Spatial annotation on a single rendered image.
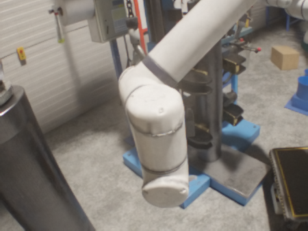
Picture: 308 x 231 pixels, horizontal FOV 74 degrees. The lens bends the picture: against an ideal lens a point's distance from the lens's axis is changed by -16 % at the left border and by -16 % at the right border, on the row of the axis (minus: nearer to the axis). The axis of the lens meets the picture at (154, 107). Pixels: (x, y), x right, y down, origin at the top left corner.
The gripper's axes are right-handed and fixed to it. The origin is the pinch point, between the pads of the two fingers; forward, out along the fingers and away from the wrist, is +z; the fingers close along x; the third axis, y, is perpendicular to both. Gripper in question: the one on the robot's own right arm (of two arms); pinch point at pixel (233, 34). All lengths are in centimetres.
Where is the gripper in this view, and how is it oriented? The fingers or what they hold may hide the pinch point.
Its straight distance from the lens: 136.4
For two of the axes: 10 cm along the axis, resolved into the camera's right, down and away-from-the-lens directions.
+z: -2.7, 8.7, 4.1
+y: 9.6, 2.6, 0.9
